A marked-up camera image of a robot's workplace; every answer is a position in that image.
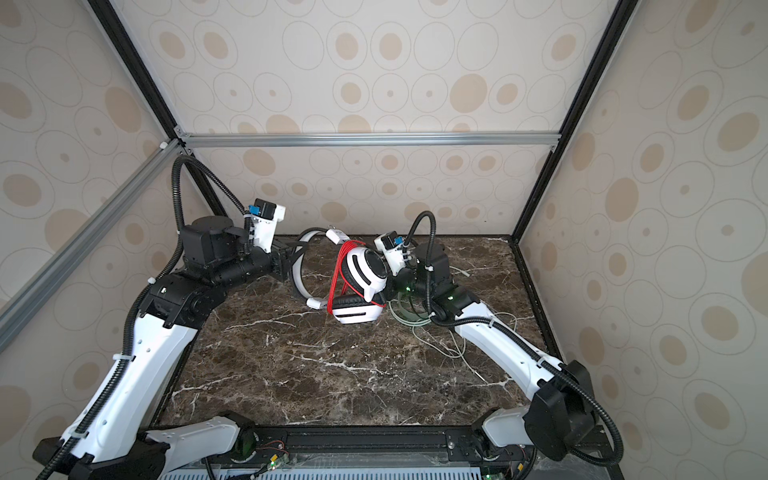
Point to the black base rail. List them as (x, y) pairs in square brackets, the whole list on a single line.
[(341, 452)]

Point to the black vertical frame post right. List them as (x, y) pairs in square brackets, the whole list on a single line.
[(605, 49)]

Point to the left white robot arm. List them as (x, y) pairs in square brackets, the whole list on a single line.
[(108, 440)]

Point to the silver aluminium rail left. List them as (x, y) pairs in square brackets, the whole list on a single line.
[(21, 309)]

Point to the black vertical frame post left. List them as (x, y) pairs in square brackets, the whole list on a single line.
[(107, 17)]

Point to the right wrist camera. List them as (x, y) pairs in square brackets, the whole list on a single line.
[(397, 254)]

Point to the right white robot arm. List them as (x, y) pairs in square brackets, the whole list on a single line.
[(562, 417)]

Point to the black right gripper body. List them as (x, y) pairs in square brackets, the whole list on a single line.
[(408, 284)]

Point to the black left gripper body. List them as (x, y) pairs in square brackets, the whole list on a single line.
[(252, 262)]

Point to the white black headphones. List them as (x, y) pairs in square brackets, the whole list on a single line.
[(358, 282)]

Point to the mint green headphones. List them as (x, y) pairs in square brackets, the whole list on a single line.
[(403, 310)]

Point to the black vertical frame post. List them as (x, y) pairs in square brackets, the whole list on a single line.
[(605, 49), (107, 17)]

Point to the silver aluminium rail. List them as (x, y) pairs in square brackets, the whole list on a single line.
[(21, 309), (362, 140)]

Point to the silver aluminium rail back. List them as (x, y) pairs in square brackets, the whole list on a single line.
[(362, 140)]

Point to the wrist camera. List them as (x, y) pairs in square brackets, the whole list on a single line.
[(397, 254), (262, 218)]

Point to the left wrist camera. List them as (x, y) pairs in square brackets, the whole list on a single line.
[(262, 218)]

